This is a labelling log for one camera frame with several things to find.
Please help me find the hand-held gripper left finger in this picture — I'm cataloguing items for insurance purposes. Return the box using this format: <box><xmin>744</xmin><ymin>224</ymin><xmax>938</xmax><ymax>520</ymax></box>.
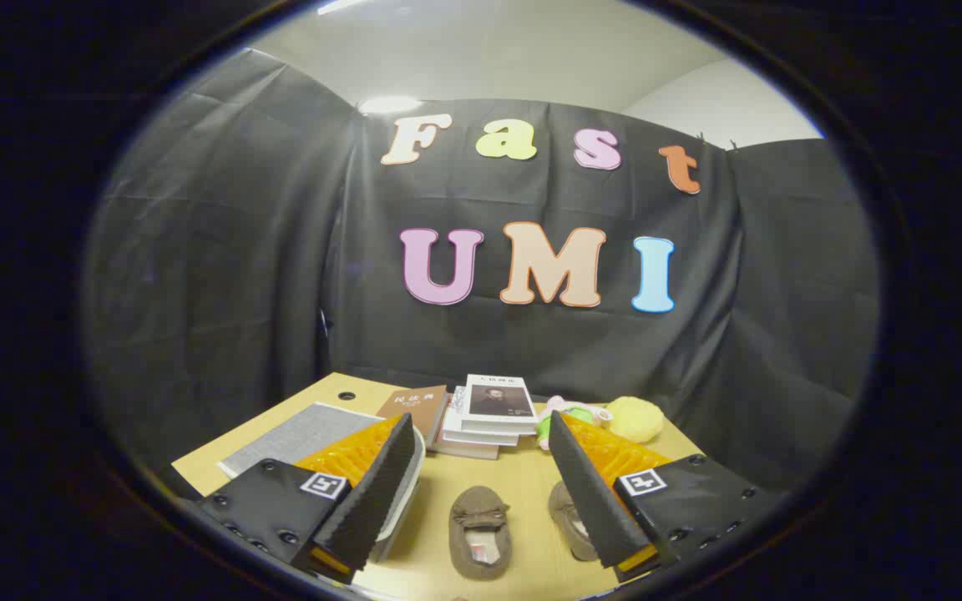
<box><xmin>197</xmin><ymin>412</ymin><xmax>417</xmax><ymax>585</ymax></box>

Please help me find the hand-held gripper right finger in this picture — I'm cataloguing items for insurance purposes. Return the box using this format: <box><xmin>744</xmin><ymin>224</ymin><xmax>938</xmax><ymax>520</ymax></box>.
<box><xmin>548</xmin><ymin>410</ymin><xmax>787</xmax><ymax>583</ymax></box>

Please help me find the brown fuzzy shoe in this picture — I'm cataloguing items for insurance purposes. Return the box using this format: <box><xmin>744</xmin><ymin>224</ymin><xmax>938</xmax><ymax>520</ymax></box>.
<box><xmin>548</xmin><ymin>480</ymin><xmax>600</xmax><ymax>563</ymax></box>
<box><xmin>448</xmin><ymin>486</ymin><xmax>514</xmax><ymax>583</ymax></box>

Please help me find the beige storage box grey lid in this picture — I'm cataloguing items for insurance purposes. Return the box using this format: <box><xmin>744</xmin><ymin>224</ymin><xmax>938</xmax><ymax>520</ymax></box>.
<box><xmin>218</xmin><ymin>402</ymin><xmax>428</xmax><ymax>564</ymax></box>

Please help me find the green and pink plush toy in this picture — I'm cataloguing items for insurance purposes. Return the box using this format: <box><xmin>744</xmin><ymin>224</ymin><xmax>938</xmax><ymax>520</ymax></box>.
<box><xmin>535</xmin><ymin>395</ymin><xmax>613</xmax><ymax>452</ymax></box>

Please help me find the yellow plush toy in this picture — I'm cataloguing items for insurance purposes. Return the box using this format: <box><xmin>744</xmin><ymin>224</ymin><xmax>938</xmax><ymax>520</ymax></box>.
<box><xmin>606</xmin><ymin>396</ymin><xmax>666</xmax><ymax>444</ymax></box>

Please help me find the brown cover book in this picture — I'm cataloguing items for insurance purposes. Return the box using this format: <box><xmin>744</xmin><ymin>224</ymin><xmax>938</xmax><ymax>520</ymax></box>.
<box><xmin>377</xmin><ymin>386</ymin><xmax>448</xmax><ymax>447</ymax></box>

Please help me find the thick pale book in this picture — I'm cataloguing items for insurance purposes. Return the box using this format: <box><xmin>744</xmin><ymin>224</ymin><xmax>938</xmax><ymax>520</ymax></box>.
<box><xmin>429</xmin><ymin>409</ymin><xmax>500</xmax><ymax>461</ymax></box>

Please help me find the white book portrait cover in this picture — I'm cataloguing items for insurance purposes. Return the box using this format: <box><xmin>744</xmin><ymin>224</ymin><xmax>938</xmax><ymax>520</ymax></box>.
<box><xmin>460</xmin><ymin>374</ymin><xmax>539</xmax><ymax>435</ymax></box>

